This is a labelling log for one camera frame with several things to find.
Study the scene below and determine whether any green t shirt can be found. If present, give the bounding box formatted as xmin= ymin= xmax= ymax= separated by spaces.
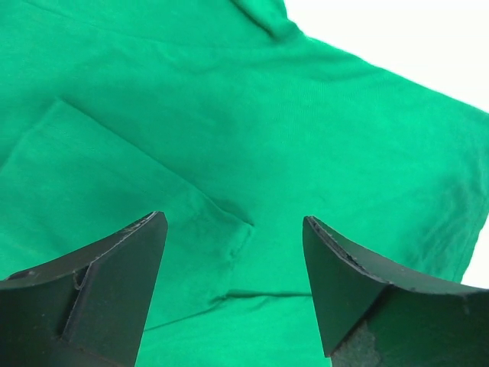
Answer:
xmin=1 ymin=1 xmax=488 ymax=366

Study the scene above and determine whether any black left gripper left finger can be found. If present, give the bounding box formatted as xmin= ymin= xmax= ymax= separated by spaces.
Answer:
xmin=1 ymin=212 xmax=168 ymax=366

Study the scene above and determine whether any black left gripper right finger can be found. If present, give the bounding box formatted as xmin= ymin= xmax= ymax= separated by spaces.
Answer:
xmin=303 ymin=216 xmax=488 ymax=367

